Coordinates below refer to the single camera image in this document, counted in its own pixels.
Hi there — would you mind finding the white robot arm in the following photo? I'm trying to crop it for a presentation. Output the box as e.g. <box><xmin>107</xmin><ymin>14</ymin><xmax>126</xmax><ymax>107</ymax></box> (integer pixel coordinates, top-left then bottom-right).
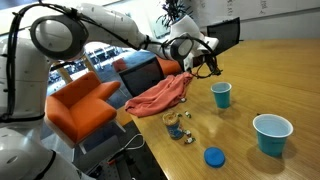
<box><xmin>0</xmin><ymin>3</ymin><xmax>219</xmax><ymax>180</ymax></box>

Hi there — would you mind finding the left blue plastic cup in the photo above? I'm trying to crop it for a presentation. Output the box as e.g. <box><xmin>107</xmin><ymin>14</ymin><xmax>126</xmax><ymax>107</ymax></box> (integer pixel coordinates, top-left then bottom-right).
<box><xmin>211</xmin><ymin>82</ymin><xmax>232</xmax><ymax>109</ymax></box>

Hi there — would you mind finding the blue plastic cup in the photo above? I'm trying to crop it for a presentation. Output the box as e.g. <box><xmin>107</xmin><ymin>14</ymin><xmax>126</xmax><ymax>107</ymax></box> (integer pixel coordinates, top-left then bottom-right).
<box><xmin>211</xmin><ymin>82</ymin><xmax>232</xmax><ymax>109</ymax></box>
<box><xmin>253</xmin><ymin>114</ymin><xmax>294</xmax><ymax>157</ymax></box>

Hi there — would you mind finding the right blue plastic cup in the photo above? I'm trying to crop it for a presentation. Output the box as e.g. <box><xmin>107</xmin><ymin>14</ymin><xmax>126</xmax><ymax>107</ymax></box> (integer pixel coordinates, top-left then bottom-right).
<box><xmin>253</xmin><ymin>114</ymin><xmax>294</xmax><ymax>157</ymax></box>

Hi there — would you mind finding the orange cloth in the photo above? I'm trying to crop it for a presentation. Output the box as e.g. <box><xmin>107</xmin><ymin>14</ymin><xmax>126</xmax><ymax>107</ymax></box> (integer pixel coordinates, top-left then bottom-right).
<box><xmin>125</xmin><ymin>72</ymin><xmax>193</xmax><ymax>117</ymax></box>

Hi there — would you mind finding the far left wrapped sweet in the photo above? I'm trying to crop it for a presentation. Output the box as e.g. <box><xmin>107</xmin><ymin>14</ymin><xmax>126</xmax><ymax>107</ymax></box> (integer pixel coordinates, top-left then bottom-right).
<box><xmin>180</xmin><ymin>98</ymin><xmax>187</xmax><ymax>103</ymax></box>

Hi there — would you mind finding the black office chair left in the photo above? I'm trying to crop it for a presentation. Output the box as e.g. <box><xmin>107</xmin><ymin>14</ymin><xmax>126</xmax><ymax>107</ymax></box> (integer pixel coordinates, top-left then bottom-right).
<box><xmin>119</xmin><ymin>58</ymin><xmax>164</xmax><ymax>97</ymax></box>

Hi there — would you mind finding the peanut butter jar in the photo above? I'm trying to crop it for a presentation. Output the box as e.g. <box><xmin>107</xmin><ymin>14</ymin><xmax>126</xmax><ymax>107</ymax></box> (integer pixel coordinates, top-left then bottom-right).
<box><xmin>162</xmin><ymin>112</ymin><xmax>183</xmax><ymax>140</ymax></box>

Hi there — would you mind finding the wrapped sweet centre cluster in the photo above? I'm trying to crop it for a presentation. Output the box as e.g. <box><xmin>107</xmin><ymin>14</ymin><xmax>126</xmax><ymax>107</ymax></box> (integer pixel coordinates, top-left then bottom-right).
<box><xmin>184</xmin><ymin>111</ymin><xmax>191</xmax><ymax>118</ymax></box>

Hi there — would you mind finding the wrapped sweet cluster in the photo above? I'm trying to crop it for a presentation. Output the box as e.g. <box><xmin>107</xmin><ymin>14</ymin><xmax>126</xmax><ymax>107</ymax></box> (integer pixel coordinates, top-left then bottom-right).
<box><xmin>184</xmin><ymin>137</ymin><xmax>196</xmax><ymax>144</ymax></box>
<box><xmin>184</xmin><ymin>111</ymin><xmax>191</xmax><ymax>118</ymax></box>

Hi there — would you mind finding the wrapped sweet near jar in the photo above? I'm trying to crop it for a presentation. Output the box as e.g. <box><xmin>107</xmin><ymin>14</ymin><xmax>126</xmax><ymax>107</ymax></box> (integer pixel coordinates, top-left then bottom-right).
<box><xmin>183</xmin><ymin>130</ymin><xmax>191</xmax><ymax>137</ymax></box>

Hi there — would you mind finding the wrapped sweet front cluster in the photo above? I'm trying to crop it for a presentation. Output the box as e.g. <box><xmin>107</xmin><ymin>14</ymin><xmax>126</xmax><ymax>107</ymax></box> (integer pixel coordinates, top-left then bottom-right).
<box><xmin>184</xmin><ymin>137</ymin><xmax>196</xmax><ymax>144</ymax></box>

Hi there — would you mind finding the potted plant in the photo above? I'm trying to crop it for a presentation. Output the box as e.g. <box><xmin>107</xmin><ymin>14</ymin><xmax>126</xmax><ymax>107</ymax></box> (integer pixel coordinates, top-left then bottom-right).
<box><xmin>157</xmin><ymin>0</ymin><xmax>193</xmax><ymax>29</ymax></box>

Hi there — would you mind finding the orange armchair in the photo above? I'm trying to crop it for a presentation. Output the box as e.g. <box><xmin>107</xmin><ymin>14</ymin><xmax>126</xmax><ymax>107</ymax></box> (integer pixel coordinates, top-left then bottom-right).
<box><xmin>45</xmin><ymin>71</ymin><xmax>121</xmax><ymax>148</ymax></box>

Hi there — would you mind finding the blue jar lid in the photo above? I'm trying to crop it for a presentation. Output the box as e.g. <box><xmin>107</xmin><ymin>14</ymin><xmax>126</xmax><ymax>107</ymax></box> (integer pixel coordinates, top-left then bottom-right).
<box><xmin>204</xmin><ymin>147</ymin><xmax>225</xmax><ymax>168</ymax></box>

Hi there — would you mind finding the black chair foreground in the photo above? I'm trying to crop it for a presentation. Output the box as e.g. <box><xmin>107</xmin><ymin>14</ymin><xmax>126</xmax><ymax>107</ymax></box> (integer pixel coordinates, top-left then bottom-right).
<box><xmin>207</xmin><ymin>17</ymin><xmax>240</xmax><ymax>56</ymax></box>

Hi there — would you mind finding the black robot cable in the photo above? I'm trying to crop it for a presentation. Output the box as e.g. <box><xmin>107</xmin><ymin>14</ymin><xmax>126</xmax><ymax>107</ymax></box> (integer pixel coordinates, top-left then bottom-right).
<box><xmin>6</xmin><ymin>1</ymin><xmax>224</xmax><ymax>118</ymax></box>

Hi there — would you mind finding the white floor cable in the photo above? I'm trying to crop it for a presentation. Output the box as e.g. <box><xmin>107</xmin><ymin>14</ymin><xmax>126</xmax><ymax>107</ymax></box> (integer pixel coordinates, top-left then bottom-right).
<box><xmin>118</xmin><ymin>133</ymin><xmax>147</xmax><ymax>158</ymax></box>

